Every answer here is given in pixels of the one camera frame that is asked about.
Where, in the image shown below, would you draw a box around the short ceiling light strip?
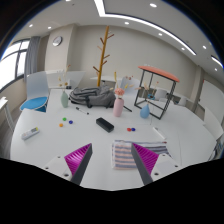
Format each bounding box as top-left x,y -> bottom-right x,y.
210,54 -> 224,69

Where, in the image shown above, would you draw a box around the round wall clock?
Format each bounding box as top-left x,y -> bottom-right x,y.
52,35 -> 64,47

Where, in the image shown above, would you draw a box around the grey backpack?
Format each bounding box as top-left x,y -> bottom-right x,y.
68,85 -> 117,109

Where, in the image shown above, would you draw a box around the grey curtain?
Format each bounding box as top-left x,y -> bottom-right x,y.
23,35 -> 42,81

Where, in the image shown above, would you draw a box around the striped pink grey towel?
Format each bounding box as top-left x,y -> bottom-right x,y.
110,139 -> 173,171

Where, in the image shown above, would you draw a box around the black rectangular eraser box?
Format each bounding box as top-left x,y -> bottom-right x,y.
95,116 -> 115,134

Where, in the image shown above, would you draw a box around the window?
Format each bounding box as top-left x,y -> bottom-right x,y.
0,38 -> 31,93

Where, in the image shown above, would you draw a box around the long ceiling light strip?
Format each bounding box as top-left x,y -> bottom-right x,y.
93,0 -> 198,57

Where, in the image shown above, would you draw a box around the green vase with dried flowers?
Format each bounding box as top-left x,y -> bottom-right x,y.
58,64 -> 73,109

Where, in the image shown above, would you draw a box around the blue vase with dried stems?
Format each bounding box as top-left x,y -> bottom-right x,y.
139,80 -> 161,120

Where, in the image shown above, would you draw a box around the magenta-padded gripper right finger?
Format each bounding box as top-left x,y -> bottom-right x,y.
130,142 -> 183,187

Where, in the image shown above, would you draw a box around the black and white marker pen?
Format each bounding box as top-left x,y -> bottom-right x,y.
75,106 -> 90,116

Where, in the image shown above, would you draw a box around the recessed ceiling spotlights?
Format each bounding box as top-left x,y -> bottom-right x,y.
28,0 -> 209,51

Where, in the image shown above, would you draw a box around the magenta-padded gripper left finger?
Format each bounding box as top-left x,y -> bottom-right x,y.
42,143 -> 94,186

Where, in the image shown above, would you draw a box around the black frame orange-top side table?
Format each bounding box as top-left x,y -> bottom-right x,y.
133,65 -> 181,120

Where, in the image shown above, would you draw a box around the white slim remote control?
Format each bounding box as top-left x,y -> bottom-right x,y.
152,126 -> 167,140

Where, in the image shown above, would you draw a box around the pink vase with flowers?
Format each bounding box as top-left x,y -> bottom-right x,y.
111,71 -> 134,118

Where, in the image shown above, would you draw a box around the yellow wooden coat rack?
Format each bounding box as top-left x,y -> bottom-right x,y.
92,25 -> 115,88

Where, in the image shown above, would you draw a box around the white chair with blue seat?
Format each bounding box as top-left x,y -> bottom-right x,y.
19,71 -> 51,113

